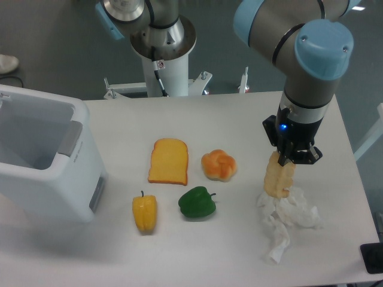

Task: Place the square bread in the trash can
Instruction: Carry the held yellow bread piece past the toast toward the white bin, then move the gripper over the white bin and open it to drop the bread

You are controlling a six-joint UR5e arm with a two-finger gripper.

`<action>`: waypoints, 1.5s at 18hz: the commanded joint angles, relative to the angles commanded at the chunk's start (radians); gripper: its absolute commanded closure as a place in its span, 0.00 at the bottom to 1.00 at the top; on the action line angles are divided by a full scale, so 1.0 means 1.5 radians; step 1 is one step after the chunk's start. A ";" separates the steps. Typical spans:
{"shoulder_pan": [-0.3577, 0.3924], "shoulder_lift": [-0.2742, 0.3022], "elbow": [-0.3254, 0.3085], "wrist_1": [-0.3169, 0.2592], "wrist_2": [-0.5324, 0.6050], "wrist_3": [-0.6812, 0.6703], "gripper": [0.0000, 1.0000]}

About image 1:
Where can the black device at table edge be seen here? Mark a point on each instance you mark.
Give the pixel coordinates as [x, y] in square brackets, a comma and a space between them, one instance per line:
[372, 257]

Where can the white frame at right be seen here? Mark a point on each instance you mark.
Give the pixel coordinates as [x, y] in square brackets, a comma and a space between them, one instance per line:
[372, 135]

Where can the orange toast slice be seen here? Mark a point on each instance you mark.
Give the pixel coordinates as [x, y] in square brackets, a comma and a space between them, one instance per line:
[169, 162]

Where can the crumpled white tissue paper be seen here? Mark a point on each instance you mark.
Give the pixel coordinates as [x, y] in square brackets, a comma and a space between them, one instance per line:
[280, 214]

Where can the knotted round bread roll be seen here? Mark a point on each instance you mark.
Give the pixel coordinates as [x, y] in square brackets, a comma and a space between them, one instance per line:
[218, 165]

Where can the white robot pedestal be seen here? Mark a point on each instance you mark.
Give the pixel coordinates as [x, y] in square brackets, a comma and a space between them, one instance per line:
[164, 56]

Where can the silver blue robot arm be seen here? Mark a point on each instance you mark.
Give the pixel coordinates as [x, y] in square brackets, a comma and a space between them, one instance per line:
[303, 39]

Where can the yellow bell pepper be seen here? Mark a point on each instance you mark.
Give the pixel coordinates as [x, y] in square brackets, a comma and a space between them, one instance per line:
[144, 208]

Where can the white trash can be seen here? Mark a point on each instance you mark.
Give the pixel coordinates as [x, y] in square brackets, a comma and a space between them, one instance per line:
[50, 164]

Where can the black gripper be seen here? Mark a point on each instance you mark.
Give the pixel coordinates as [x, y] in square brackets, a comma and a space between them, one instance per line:
[294, 141]

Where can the green bell pepper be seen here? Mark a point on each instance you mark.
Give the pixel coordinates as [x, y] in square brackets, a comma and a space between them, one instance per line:
[197, 203]

